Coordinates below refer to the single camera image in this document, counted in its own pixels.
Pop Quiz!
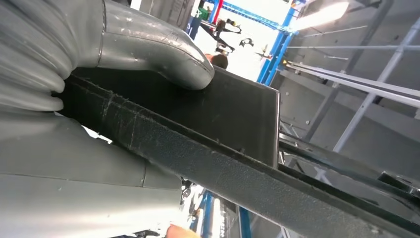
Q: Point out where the person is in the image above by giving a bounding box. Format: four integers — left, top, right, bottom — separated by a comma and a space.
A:
205, 53, 229, 70

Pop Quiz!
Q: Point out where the blue gantry frame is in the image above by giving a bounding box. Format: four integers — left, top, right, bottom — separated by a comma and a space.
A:
205, 0, 298, 87

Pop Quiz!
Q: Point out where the long ceiling light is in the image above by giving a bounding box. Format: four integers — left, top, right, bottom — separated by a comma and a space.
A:
290, 1, 351, 32

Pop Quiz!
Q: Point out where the grey steel rail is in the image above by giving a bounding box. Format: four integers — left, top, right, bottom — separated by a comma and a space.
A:
283, 60, 420, 110

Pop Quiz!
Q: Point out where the grey steel strut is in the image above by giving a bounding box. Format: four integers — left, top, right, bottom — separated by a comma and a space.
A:
333, 18, 420, 154

